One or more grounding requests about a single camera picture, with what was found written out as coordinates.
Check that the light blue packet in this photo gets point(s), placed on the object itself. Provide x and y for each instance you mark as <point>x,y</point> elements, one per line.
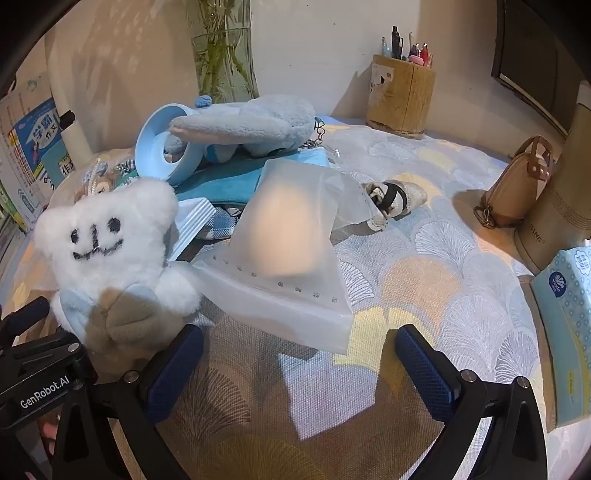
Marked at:
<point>309,159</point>

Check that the white bear plush toy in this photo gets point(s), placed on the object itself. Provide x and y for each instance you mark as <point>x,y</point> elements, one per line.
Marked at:
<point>106,258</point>

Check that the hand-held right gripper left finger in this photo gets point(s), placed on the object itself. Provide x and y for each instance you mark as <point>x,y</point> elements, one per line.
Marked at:
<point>178,369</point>

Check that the bunch of pens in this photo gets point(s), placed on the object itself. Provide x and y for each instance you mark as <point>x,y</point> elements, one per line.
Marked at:
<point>397,44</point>

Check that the small striped fabric toy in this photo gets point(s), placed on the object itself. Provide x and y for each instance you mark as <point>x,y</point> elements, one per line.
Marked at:
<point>392,198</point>

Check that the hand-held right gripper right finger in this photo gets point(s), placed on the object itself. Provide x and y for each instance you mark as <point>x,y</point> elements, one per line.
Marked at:
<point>425,374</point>

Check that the beige cylindrical appliance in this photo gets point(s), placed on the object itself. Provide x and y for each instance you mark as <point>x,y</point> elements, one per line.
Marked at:
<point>558,221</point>

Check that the grey blue plush dog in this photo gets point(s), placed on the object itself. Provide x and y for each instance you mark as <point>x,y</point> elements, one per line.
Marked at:
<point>258,120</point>

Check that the cardboard pen holder with pens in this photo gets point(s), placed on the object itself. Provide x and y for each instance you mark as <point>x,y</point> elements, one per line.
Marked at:
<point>406,101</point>

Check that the green plant stems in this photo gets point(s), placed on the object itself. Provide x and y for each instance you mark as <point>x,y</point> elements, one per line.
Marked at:
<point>220,69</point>

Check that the dark monitor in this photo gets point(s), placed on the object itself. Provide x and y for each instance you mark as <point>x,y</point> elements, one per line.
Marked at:
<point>535,55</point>

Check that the brown mini handbag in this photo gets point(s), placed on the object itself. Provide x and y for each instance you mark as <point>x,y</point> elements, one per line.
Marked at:
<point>512,194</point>

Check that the white pleated face mask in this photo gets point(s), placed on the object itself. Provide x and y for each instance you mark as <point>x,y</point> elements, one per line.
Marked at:
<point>194,221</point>

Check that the teal cloth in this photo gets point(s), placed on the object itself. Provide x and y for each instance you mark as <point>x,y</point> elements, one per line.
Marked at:
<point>221,187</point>

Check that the glass vase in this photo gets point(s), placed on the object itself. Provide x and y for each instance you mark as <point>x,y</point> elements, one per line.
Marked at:
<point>244,55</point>

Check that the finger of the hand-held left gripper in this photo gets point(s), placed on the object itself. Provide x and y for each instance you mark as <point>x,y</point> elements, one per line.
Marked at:
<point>23,314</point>

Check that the blue plaid cloth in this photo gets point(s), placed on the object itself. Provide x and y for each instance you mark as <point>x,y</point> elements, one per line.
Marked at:
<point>222,228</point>

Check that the row of books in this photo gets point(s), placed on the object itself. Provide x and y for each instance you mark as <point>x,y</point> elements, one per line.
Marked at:
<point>37,152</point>

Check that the blue tissue pack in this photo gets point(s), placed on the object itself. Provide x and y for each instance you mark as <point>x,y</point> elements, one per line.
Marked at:
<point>568,350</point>

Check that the fan patterned tablecloth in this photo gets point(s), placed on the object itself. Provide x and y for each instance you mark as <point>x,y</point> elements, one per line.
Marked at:
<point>438,277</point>

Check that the frosted zip bag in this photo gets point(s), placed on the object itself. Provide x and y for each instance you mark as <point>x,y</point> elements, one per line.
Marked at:
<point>286,286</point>

